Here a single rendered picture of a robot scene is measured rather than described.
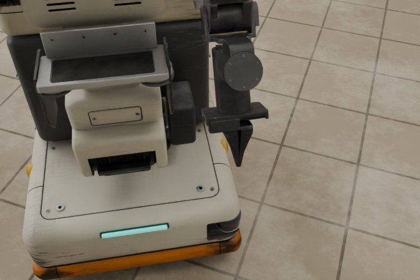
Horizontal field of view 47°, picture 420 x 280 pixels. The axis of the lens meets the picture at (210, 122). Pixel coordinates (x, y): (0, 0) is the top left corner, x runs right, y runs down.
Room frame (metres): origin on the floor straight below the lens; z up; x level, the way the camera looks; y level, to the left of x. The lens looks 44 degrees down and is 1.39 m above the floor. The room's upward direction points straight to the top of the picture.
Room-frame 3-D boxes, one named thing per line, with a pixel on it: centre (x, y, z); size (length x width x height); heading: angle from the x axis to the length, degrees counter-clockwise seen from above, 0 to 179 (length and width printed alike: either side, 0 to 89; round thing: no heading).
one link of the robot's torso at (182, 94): (0.92, 0.18, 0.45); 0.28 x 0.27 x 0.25; 100
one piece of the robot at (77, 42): (0.79, 0.21, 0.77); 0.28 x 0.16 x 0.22; 100
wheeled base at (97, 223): (1.07, 0.26, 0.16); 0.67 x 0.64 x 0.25; 10
